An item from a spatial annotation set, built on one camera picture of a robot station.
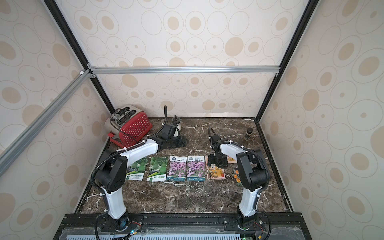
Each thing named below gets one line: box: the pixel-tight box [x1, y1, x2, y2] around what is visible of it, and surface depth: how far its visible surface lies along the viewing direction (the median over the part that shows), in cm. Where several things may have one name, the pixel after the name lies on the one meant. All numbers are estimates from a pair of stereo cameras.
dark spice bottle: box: [244, 127, 254, 141], surface depth 105 cm
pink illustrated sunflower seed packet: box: [205, 155, 226, 180], surface depth 92 cm
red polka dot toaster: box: [104, 104, 153, 149], surface depth 99 cm
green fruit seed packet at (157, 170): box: [146, 156, 169, 182], surface depth 94 cm
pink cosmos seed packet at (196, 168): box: [187, 155, 206, 182], surface depth 94 cm
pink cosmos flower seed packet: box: [166, 155, 187, 182], surface depth 94 cm
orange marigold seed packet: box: [233, 169, 243, 186], surface depth 91 cm
